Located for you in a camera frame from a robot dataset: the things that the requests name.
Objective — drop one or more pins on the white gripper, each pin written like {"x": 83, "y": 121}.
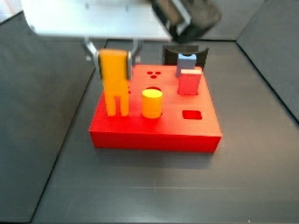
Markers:
{"x": 105, "y": 19}

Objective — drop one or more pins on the yellow two-prong square-circle object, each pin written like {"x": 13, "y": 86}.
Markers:
{"x": 112, "y": 61}

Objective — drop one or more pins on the black curved regrasp stand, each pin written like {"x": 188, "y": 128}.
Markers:
{"x": 171, "y": 52}

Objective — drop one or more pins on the red square peg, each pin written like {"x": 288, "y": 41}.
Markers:
{"x": 190, "y": 81}

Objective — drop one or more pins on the red shape-sorter fixture block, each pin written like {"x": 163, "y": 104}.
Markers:
{"x": 186, "y": 128}

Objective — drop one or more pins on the blue notched peg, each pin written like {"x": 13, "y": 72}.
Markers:
{"x": 186, "y": 62}

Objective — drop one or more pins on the yellow cylinder peg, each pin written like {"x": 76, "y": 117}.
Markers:
{"x": 152, "y": 103}

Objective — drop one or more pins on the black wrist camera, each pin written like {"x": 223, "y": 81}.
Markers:
{"x": 187, "y": 18}

